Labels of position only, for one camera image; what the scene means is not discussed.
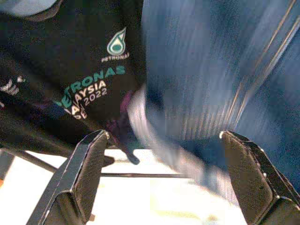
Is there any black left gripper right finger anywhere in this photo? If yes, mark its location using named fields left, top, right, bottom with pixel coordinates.
left=219, top=130, right=300, bottom=225

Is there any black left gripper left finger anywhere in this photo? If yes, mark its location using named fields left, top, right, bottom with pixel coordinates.
left=27, top=129, right=110, bottom=225

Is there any blue denim jacket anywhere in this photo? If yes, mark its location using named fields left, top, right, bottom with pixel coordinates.
left=127, top=0, right=300, bottom=207

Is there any black metal clothes rack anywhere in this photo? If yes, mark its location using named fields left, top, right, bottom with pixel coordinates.
left=0, top=147, right=195, bottom=181

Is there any black Petronas print t-shirt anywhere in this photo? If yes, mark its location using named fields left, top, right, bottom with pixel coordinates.
left=0, top=0, right=150, bottom=165

